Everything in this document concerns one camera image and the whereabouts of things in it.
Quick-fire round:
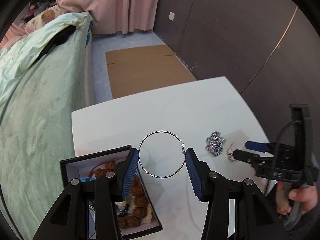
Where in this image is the small pearl earring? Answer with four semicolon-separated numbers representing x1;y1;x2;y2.
227;142;237;161

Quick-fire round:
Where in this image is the silver rhinestone hair clip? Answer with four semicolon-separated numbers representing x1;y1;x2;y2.
206;131;226;157

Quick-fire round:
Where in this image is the brown rudraksha bead bracelet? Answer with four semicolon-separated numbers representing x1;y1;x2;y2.
94;160;150;229

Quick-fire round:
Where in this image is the silver hoop bangle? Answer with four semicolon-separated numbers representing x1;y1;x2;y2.
138;130;185;179

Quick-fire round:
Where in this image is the blue knitted flower ornament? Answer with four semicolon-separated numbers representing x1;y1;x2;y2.
80;177;96;183

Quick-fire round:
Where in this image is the black square jewelry box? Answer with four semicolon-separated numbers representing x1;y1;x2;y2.
59;144;163;240

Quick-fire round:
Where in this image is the person's right hand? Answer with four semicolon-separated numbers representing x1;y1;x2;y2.
277;181;318;215

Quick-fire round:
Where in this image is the white low table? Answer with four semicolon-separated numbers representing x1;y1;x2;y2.
72;77;267;239

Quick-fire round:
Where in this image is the brown flat cardboard sheet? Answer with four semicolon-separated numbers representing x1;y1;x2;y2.
105;45;196;99

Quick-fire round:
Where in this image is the bed with green sheet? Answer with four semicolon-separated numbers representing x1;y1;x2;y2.
1;20;93;239

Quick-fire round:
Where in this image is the light green crumpled duvet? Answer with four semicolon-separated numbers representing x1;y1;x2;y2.
1;12;92;104

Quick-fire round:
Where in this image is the pink right curtain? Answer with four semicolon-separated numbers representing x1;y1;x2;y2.
56;0;158;34

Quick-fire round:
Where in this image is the cartoon print pillow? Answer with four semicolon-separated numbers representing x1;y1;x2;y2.
24;5;68;34

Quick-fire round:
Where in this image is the white wall socket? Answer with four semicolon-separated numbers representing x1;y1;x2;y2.
169;12;175;21

